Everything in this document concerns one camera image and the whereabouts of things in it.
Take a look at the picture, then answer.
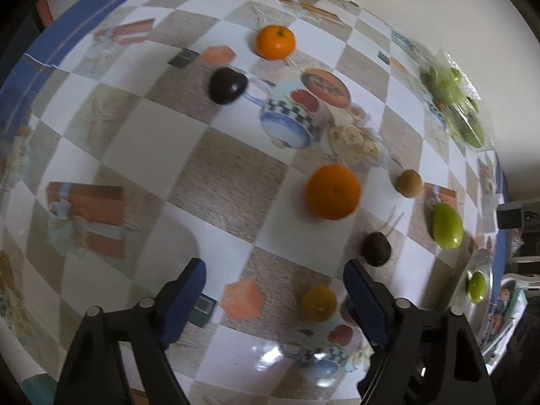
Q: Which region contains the oblong green fruit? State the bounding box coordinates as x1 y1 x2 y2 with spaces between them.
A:
467 271 488 304

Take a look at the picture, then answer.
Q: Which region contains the round green apple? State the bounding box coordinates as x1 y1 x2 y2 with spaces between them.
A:
431 202 463 250

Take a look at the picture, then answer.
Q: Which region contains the tan longan fruit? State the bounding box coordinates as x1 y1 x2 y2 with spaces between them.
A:
396 169 423 198

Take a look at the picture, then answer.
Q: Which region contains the small orange tangerine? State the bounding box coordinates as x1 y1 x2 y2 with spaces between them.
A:
254 25 297 60

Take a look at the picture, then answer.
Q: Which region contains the clear box of green fruits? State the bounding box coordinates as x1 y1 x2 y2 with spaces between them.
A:
416 49 493 152

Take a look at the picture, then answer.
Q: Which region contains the large steel bowl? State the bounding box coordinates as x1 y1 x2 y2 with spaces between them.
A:
449 249 493 341

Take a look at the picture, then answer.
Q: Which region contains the white plastic chair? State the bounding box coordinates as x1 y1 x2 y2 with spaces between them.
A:
502 235 540 305

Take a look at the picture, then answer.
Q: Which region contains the black power adapter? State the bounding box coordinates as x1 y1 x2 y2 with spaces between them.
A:
496 201 539 230

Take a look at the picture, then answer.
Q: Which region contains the checkered fruit print tablecloth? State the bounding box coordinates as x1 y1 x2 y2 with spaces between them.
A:
1 0 501 404

